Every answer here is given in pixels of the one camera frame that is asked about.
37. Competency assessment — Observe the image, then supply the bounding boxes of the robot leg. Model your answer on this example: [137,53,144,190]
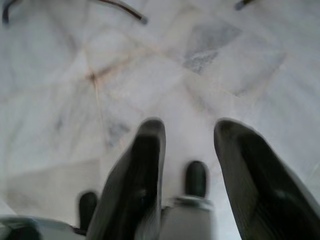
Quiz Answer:
[161,160,215,240]
[0,191,100,240]

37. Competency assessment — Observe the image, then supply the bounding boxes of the marble pattern folding table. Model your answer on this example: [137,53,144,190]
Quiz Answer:
[1,0,149,26]
[234,0,252,11]

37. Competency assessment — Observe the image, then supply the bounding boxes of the robot left leg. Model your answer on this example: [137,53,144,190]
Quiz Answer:
[0,191,100,240]

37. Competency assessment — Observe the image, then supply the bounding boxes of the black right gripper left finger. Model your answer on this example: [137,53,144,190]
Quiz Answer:
[85,117,167,240]

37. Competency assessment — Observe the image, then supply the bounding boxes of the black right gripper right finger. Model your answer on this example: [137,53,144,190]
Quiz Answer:
[213,118,320,240]

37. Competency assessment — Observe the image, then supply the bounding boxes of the robot right leg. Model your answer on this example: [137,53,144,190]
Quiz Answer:
[161,160,215,240]

